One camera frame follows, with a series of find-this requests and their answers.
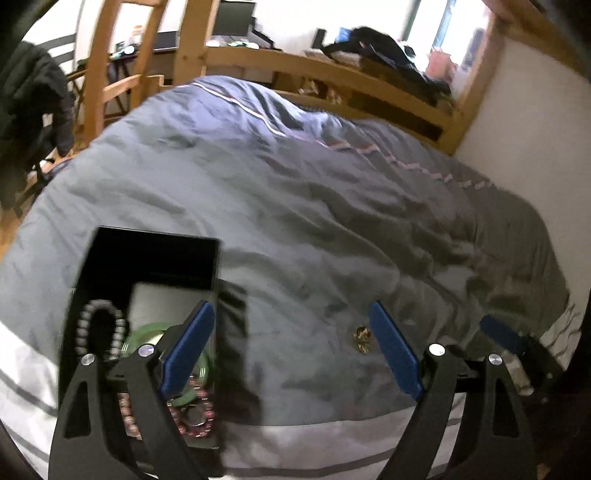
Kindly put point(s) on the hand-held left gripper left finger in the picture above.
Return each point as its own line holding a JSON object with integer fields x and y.
{"x": 187, "y": 350}

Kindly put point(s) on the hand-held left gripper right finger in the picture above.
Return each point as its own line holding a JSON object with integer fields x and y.
{"x": 395, "y": 350}

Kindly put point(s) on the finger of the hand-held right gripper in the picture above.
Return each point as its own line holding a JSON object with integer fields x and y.
{"x": 501, "y": 332}

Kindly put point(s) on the green jade bangle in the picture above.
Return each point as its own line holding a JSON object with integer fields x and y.
{"x": 143, "y": 334}

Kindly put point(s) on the black cardboard box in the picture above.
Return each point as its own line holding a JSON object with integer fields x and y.
{"x": 152, "y": 258}

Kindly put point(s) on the grey striped duvet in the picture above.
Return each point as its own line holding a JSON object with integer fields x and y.
{"x": 300, "y": 207}

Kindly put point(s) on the pink box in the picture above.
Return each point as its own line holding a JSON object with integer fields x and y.
{"x": 438, "y": 64}

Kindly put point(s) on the dark padded jacket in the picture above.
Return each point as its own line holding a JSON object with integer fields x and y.
{"x": 32, "y": 110}

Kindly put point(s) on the black side table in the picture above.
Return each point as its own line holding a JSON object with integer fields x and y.
{"x": 120, "y": 60}

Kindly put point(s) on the black clothing pile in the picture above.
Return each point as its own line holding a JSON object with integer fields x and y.
{"x": 383, "y": 50}

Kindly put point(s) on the window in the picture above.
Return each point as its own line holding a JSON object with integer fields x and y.
{"x": 457, "y": 27}

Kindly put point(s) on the black computer monitor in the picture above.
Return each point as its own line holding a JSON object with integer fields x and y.
{"x": 235, "y": 18}

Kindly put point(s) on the wooden loft bed frame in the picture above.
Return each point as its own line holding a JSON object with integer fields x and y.
{"x": 323, "y": 69}

